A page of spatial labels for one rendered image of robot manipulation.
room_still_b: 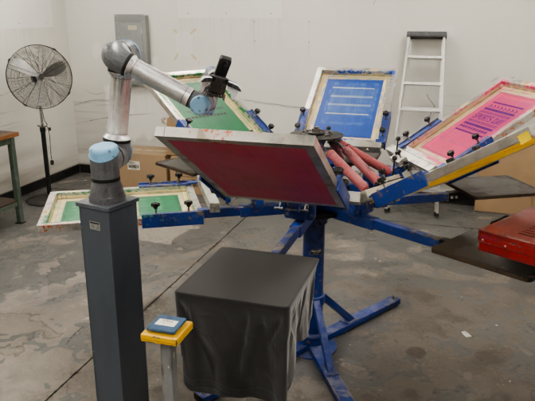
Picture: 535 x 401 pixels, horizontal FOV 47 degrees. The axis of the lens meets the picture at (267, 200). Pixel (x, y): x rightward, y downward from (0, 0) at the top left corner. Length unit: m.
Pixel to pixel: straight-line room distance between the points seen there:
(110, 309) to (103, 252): 0.26
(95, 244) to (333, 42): 4.51
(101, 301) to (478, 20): 4.84
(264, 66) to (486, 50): 2.28
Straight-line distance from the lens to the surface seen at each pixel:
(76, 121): 8.06
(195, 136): 2.18
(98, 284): 2.74
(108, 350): 2.86
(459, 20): 6.55
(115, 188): 2.59
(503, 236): 2.61
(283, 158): 2.22
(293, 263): 2.58
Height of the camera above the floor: 1.95
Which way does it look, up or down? 17 degrees down
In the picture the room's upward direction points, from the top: straight up
